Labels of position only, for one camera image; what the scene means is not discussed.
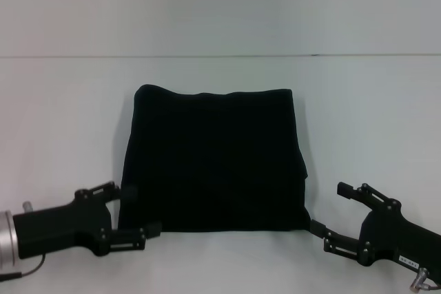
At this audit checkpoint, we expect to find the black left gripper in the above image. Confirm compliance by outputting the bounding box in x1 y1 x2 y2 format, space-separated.
12 180 163 260

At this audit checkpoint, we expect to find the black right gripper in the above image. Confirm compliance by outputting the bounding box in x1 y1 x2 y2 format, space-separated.
309 181 441 273

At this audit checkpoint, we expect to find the black shirt with FREE print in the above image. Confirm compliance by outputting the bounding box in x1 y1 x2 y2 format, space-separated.
117 83 311 233

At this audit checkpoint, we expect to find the right arm cable with plug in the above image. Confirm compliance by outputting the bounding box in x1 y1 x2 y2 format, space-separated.
408 266 441 291

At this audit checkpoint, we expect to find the arm cable with plug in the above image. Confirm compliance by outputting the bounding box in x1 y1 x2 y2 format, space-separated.
408 266 441 291
0 200 46 282

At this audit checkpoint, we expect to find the left arm cable with plug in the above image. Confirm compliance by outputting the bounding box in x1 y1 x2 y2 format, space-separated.
0 200 46 282

